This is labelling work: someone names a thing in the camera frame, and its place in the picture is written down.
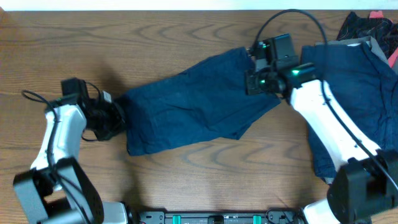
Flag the navy blue shorts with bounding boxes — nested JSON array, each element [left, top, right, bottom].
[[117, 47, 280, 156]]

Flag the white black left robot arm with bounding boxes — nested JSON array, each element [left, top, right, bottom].
[[13, 91, 132, 223]]

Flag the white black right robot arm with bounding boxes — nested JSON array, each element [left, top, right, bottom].
[[244, 60, 397, 223]]

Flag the dark blue clothes pile shorts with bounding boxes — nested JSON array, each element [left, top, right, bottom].
[[300, 42, 398, 183]]

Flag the black patterned garment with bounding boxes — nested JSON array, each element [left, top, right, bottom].
[[336, 11, 397, 58]]

